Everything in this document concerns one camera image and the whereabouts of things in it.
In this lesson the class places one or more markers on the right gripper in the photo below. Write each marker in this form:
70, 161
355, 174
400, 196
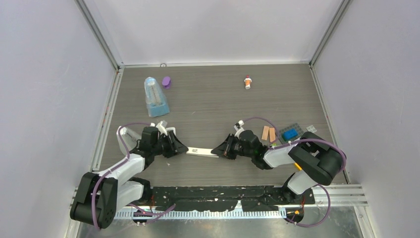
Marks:
226, 148

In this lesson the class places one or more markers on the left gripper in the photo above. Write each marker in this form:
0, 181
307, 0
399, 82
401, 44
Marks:
175, 147

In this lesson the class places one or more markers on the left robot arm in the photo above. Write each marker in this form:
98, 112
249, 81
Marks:
101, 195

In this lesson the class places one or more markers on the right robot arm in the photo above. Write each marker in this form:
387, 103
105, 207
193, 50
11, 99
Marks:
319, 160

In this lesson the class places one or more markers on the left wooden block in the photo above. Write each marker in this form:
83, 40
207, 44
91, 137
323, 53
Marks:
265, 133

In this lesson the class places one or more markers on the wooden block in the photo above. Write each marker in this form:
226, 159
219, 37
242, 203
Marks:
272, 134
265, 133

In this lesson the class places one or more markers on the blue metronome in plastic wrap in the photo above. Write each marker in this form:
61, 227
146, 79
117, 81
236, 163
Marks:
156, 101

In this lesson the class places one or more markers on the right wooden block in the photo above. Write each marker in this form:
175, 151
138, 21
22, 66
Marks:
272, 134

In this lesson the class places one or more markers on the blue lego brick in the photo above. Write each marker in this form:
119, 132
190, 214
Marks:
290, 134

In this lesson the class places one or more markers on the purple plastic cap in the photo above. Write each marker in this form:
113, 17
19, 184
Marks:
166, 82

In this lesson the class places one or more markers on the small toy figurine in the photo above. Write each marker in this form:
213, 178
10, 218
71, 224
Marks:
247, 82

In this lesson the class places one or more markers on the yellow triangular tool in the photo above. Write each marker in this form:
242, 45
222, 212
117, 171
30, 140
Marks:
298, 167

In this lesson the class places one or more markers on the grey lego baseplate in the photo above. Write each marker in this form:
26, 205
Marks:
295, 126

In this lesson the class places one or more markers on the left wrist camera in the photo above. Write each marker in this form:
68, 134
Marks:
162, 127

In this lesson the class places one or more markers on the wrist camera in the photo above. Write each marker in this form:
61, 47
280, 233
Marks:
162, 127
239, 128

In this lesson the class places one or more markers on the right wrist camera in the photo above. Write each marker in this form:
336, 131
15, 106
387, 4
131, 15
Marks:
239, 128

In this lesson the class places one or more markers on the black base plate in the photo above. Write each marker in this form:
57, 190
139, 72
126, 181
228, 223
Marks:
222, 198

